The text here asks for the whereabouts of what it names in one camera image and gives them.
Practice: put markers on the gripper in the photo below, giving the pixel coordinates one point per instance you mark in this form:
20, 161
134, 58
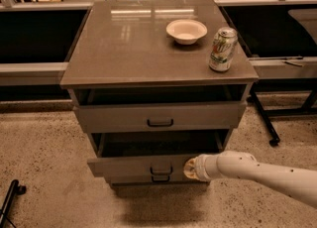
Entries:
200, 168

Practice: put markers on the grey drawer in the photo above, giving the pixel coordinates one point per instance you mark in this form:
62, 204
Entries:
159, 117
153, 153
147, 179

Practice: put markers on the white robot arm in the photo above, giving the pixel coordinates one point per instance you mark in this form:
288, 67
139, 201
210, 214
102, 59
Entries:
298, 184

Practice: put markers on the grey top drawer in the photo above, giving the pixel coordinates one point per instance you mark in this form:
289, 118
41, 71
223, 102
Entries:
159, 117

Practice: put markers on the grey bottom drawer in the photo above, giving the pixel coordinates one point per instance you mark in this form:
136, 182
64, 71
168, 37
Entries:
147, 179

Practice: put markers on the grey drawer cabinet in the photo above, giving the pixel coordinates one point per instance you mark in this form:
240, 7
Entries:
124, 56

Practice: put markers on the black stand leg right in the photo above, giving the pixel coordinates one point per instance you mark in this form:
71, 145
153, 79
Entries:
274, 137

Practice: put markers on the black stand leg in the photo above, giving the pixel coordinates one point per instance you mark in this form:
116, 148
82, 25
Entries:
14, 189
274, 137

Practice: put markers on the green white soda can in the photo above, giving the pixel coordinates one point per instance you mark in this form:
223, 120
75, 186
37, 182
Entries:
223, 47

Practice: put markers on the white ceramic bowl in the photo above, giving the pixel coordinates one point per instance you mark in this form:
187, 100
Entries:
186, 32

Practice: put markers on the black stand leg left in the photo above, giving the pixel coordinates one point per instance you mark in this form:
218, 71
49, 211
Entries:
14, 189

